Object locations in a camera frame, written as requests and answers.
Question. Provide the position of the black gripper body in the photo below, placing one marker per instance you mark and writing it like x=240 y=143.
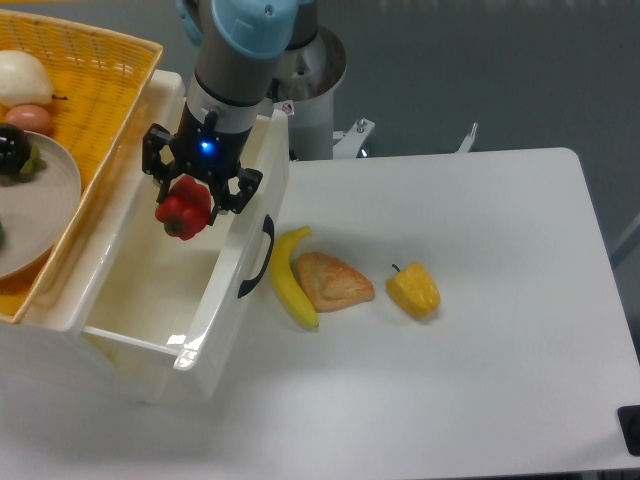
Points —
x=202 y=151

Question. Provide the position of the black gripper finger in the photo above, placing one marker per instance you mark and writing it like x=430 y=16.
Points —
x=234 y=193
x=154 y=141

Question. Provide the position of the red bell pepper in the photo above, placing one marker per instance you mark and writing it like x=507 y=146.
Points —
x=186 y=210

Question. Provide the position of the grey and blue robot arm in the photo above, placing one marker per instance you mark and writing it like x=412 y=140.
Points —
x=241 y=45

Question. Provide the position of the white open upper drawer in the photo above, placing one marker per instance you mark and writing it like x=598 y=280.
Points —
x=166 y=298

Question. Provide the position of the yellow bell pepper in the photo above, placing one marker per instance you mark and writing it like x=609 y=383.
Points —
x=413 y=290

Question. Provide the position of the white drawer cabinet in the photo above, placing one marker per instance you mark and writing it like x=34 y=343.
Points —
x=49 y=344

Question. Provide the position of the yellow banana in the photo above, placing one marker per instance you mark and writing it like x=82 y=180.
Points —
x=284 y=282

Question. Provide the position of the yellow wicker basket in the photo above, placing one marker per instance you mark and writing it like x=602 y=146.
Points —
x=102 y=75

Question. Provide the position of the pink egg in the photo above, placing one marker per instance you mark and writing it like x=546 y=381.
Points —
x=30 y=118

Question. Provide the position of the triangular pastry turnover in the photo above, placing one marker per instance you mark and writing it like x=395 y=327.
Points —
x=331 y=284

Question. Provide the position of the grey round plate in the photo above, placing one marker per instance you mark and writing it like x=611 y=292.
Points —
x=35 y=212

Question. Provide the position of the dark purple mangosteen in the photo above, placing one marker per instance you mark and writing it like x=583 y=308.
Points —
x=20 y=157

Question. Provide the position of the white pear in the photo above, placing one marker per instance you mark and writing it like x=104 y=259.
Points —
x=24 y=80

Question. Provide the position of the black object at table edge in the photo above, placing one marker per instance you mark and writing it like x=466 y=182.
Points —
x=629 y=420

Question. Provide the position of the black drawer handle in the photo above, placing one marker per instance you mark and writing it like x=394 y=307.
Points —
x=265 y=246

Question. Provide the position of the white bracket behind table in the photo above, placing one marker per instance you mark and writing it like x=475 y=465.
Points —
x=469 y=140

